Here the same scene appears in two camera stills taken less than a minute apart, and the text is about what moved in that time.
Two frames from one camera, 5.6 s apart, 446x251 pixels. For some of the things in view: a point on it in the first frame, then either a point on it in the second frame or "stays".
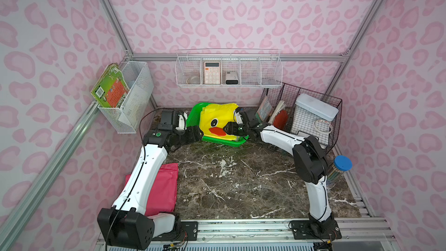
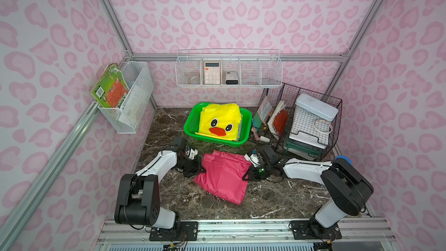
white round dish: (193, 80) stays
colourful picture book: (264, 110) stays
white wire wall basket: (125, 119) stays
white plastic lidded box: (309, 117) stays
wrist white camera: (181, 123) → (191, 153)
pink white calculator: (212, 75) stays
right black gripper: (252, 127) → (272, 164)
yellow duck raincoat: (213, 118) stays
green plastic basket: (193, 119) stays
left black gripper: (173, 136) → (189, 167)
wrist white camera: (238, 118) → (254, 159)
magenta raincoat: (162, 193) → (223, 176)
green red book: (111, 89) stays
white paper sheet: (132, 113) stays
